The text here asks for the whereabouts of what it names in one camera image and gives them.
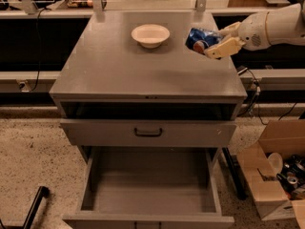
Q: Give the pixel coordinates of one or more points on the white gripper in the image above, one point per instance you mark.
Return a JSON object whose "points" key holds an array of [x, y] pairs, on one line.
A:
{"points": [[253, 31]]}

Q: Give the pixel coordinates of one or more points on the blue pepsi can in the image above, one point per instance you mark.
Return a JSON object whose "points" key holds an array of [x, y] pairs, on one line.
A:
{"points": [[199, 40]]}

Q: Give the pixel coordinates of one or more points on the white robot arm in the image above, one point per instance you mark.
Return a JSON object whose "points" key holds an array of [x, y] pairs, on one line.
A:
{"points": [[285, 26]]}

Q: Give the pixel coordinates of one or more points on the grey drawer cabinet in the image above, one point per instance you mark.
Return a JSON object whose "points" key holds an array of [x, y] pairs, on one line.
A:
{"points": [[110, 76]]}

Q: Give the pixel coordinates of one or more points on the grey top drawer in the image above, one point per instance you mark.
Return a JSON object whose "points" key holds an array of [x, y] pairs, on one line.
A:
{"points": [[119, 133]]}

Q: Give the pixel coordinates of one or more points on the open grey middle drawer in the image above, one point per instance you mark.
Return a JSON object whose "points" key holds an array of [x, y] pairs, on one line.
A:
{"points": [[158, 188]]}

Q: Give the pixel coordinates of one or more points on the white bowl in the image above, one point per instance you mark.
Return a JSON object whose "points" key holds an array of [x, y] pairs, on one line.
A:
{"points": [[150, 36]]}

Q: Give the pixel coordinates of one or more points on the cardboard box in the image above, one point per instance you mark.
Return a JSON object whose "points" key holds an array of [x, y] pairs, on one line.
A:
{"points": [[286, 137]]}

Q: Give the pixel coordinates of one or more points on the clear plastic cup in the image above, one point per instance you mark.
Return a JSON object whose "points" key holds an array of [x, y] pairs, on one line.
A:
{"points": [[276, 161]]}

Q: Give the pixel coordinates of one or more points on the cans in box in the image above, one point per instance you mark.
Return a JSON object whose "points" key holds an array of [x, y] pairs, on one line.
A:
{"points": [[292, 177]]}

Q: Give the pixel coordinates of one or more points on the black metal leg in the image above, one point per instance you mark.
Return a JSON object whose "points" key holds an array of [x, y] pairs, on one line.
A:
{"points": [[234, 174]]}

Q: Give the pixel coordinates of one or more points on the black bar lower left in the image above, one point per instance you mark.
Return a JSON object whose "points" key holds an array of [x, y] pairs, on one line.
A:
{"points": [[42, 192]]}

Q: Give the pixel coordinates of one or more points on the black drawer handle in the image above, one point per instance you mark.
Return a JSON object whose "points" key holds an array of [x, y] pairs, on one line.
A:
{"points": [[142, 133]]}

